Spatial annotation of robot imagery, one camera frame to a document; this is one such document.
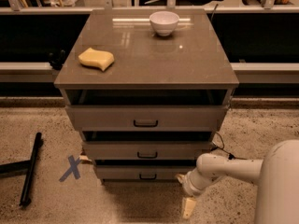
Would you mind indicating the grey top drawer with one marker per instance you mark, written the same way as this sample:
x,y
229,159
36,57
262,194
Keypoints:
x,y
146,118

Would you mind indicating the black clamp on rail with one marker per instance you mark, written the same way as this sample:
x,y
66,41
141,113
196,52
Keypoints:
x,y
56,60

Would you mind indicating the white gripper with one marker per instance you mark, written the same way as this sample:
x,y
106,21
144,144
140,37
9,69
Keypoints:
x,y
189,184

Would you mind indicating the grey drawer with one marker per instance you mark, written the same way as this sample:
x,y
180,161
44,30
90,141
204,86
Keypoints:
x,y
146,118
147,150
146,173

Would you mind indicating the white bowl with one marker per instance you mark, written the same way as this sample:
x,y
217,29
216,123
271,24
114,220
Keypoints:
x,y
164,22

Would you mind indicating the grey bottom drawer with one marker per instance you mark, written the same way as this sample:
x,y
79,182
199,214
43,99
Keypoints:
x,y
146,173

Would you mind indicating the black stand leg left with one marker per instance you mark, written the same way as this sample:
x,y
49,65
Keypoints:
x,y
26,168

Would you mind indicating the yellow sponge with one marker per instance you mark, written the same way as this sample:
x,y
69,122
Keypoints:
x,y
96,58

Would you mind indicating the blue tape cross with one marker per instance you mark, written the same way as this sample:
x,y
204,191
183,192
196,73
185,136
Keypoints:
x,y
72,170

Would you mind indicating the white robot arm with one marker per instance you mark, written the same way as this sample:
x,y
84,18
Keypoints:
x,y
276,176

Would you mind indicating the grey middle drawer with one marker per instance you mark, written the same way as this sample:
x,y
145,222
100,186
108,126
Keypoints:
x,y
147,150

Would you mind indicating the grey drawer cabinet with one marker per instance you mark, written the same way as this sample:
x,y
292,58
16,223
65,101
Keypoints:
x,y
187,68

